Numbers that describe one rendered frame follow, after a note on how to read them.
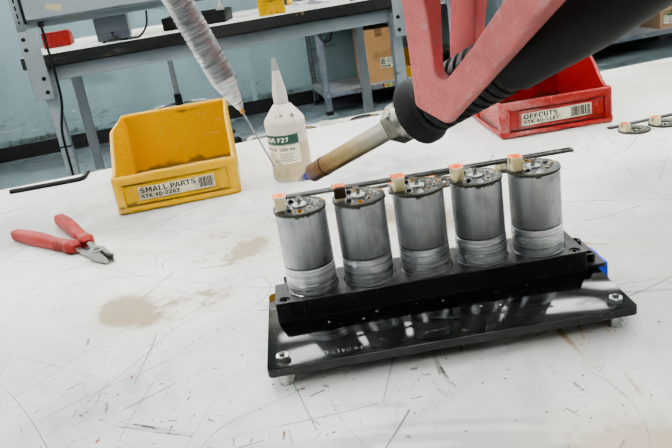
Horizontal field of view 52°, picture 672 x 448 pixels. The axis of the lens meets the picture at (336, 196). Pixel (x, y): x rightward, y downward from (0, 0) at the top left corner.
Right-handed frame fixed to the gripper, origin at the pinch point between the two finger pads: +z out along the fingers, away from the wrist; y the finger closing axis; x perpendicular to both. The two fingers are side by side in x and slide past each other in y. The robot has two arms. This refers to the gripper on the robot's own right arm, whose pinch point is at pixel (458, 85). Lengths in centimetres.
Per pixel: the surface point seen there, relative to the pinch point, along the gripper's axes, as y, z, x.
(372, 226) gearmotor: -2.4, 9.4, -2.7
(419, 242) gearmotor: -3.9, 9.8, -0.9
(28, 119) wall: -180, 247, -349
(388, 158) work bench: -25.0, 21.0, -14.8
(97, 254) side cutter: -0.5, 23.4, -20.7
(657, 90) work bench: -50, 14, -2
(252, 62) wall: -295, 197, -273
